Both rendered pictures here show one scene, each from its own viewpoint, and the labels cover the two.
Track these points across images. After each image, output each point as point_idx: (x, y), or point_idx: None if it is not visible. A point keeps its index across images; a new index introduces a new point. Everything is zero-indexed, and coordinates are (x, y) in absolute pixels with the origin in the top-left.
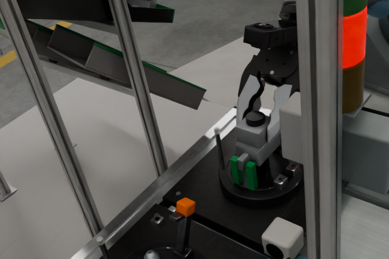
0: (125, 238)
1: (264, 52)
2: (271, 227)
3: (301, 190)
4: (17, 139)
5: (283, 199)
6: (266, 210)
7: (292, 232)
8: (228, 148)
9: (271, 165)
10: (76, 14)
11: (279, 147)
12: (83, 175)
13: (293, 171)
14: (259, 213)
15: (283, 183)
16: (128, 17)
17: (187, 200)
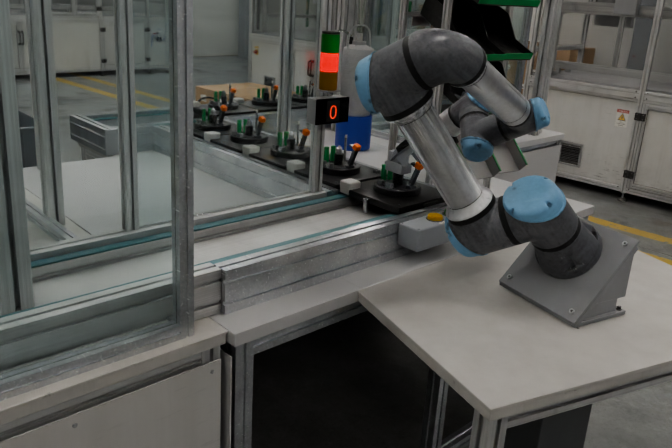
0: (370, 168)
1: None
2: (354, 179)
3: (380, 194)
4: (498, 185)
5: (374, 188)
6: (371, 187)
7: (348, 181)
8: (426, 188)
9: (398, 185)
10: None
11: (409, 185)
12: (392, 141)
13: (385, 182)
14: (370, 186)
15: (378, 180)
16: (438, 91)
17: (358, 145)
